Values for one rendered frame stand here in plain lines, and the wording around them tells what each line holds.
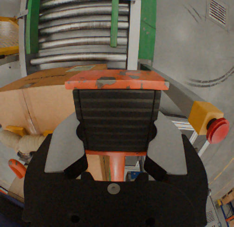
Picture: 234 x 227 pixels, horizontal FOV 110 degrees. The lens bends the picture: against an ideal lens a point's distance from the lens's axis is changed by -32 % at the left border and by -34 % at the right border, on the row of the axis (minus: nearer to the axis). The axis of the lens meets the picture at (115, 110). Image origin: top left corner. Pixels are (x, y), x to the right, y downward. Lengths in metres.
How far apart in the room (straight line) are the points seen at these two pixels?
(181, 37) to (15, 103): 1.37
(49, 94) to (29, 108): 0.09
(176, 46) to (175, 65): 0.21
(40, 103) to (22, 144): 0.12
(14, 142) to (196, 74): 1.54
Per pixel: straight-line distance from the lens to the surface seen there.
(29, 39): 0.74
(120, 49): 0.71
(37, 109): 0.36
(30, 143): 0.31
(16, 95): 0.40
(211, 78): 1.65
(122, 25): 0.67
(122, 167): 0.18
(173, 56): 1.32
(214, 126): 0.30
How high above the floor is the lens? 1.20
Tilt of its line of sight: 62 degrees down
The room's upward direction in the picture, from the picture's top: 176 degrees counter-clockwise
